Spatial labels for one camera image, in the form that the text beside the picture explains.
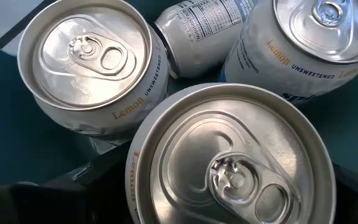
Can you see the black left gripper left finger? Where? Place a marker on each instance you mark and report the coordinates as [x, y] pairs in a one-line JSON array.
[[57, 202]]

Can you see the white lemon soda can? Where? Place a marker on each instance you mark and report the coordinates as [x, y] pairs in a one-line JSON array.
[[85, 56], [204, 40], [228, 174], [291, 71]]

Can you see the blue-grey plastic bin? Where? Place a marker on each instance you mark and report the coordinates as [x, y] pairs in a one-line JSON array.
[[17, 130]]

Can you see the black table frame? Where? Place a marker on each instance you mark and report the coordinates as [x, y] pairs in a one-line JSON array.
[[17, 28]]

